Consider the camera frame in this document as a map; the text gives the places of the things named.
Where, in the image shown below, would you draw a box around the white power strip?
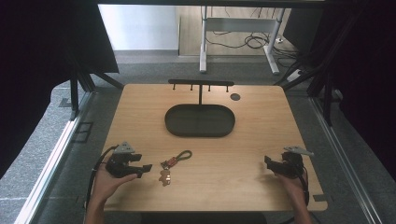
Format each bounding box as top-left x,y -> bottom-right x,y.
285,69 -> 304,83

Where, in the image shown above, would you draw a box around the aluminium rail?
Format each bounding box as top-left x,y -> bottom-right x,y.
308,95 -> 383,224
13,91 -> 96,224

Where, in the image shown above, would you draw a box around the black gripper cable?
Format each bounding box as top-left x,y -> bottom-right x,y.
297,166 -> 311,207
84,144 -> 120,213

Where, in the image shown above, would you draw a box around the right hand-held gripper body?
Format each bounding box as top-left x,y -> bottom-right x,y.
278,146 -> 316,180

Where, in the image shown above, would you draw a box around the black key rack with tray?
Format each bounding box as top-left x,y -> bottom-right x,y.
163,78 -> 236,138

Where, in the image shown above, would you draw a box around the black curtain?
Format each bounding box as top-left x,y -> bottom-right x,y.
311,0 -> 396,174
0,0 -> 120,181

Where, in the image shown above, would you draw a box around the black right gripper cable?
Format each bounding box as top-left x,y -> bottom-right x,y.
297,166 -> 311,207

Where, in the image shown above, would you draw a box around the green cord bear keychain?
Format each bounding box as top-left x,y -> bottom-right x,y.
158,149 -> 193,188

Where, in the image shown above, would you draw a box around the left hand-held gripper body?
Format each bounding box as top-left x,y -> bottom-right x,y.
105,141 -> 144,179

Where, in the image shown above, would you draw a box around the white metal desk frame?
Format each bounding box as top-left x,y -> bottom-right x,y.
199,5 -> 286,76

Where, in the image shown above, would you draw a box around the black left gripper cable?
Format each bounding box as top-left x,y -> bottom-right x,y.
84,144 -> 120,213

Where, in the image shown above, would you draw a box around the black floor cables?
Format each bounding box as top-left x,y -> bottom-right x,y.
205,27 -> 302,68

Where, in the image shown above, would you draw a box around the black metal stand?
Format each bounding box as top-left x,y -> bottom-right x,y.
273,12 -> 362,127
68,70 -> 125,121

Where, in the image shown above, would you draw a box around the person's right hand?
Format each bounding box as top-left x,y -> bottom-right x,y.
275,173 -> 308,202

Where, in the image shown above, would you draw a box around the person's left hand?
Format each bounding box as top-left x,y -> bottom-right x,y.
92,161 -> 138,204

